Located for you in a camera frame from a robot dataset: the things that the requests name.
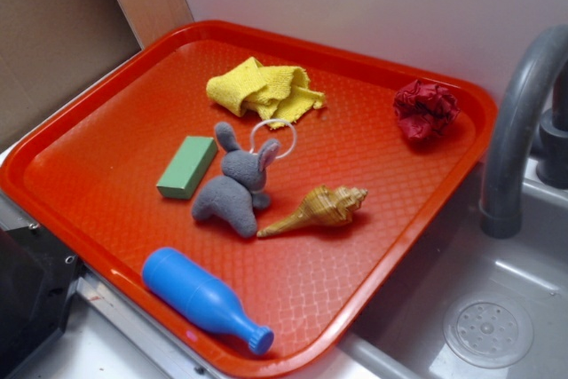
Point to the blue plastic bottle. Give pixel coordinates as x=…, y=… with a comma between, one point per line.
x=202, y=298

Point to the brown cardboard panel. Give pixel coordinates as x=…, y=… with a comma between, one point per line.
x=52, y=50

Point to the crumpled red paper ball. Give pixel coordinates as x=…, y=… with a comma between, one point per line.
x=424, y=110

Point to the tan conch seashell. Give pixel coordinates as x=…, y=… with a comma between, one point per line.
x=322, y=206

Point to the grey plush bunny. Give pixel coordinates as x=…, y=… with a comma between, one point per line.
x=238, y=192

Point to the red plastic tray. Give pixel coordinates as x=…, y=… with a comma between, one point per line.
x=359, y=180

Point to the green rectangular block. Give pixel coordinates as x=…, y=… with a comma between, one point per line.
x=187, y=168

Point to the yellow cloth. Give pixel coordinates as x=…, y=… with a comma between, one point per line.
x=278, y=94

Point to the grey curved faucet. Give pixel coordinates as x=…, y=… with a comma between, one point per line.
x=516, y=132

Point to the dark grey faucet handle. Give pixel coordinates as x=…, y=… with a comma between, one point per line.
x=552, y=168

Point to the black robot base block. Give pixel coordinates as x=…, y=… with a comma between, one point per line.
x=39, y=274

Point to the grey toy sink basin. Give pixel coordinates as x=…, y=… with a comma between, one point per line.
x=464, y=305

